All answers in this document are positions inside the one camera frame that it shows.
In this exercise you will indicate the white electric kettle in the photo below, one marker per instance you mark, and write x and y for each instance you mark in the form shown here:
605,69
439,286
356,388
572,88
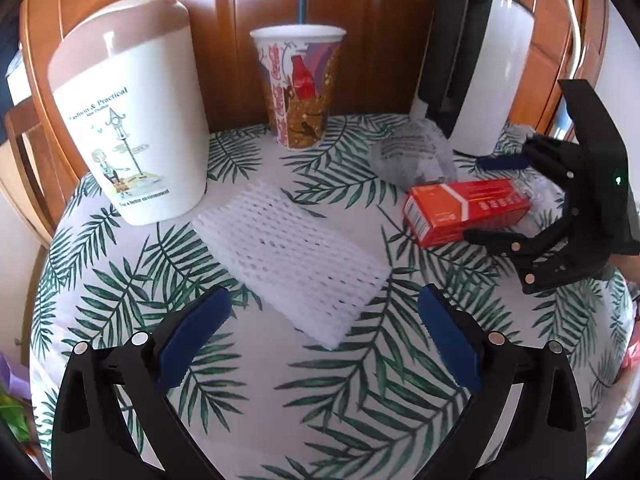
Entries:
490,75

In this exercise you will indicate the wooden wardrobe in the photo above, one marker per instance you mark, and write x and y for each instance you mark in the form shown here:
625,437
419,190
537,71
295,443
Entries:
225,35

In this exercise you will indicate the red cardboard box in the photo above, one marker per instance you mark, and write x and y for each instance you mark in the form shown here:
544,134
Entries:
450,205

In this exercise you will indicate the white bin with beige lid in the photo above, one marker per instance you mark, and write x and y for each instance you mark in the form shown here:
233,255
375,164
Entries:
125,110

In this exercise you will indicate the white container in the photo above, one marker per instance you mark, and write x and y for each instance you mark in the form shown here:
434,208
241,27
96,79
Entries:
17,85

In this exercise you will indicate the wooden chair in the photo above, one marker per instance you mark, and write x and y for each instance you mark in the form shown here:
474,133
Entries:
30,160

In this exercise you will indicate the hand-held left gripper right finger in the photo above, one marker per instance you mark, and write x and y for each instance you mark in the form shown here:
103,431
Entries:
447,340

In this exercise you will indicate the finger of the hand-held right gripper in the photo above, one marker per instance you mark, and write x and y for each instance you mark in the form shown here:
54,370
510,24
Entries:
495,240
500,162

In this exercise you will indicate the printed paper cup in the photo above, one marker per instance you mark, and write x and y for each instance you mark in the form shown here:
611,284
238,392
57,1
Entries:
300,85

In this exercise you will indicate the white gooseneck phone holder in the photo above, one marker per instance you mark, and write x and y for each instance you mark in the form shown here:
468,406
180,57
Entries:
576,45

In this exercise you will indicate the leaf print tablecloth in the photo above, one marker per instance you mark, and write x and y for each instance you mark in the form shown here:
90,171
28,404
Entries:
350,410

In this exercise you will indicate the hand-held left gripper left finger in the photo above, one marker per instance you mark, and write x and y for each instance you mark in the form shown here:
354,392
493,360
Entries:
195,330

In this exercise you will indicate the purple item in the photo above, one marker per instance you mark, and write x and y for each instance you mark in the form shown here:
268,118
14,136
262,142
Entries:
12,367

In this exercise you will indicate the crumpled clear plastic bag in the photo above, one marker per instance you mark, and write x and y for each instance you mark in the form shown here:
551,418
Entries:
410,155

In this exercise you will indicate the white foam net sleeve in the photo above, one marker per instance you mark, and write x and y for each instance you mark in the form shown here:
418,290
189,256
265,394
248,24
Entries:
295,260

